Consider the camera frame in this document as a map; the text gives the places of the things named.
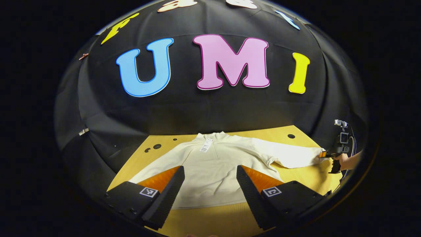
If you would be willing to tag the silver clip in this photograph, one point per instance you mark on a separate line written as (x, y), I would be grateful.
(83, 131)

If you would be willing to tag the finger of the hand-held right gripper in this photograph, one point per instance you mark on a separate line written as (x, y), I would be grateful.
(324, 153)

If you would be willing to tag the black backdrop cloth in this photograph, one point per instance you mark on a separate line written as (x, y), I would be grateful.
(197, 108)

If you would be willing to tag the copper clip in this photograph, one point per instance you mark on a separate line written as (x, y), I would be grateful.
(83, 56)

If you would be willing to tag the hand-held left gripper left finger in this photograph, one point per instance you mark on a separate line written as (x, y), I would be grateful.
(167, 200)

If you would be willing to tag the white sweatshirt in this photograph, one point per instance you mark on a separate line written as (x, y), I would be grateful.
(213, 177)

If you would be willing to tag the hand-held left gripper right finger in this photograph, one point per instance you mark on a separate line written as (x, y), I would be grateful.
(251, 200)

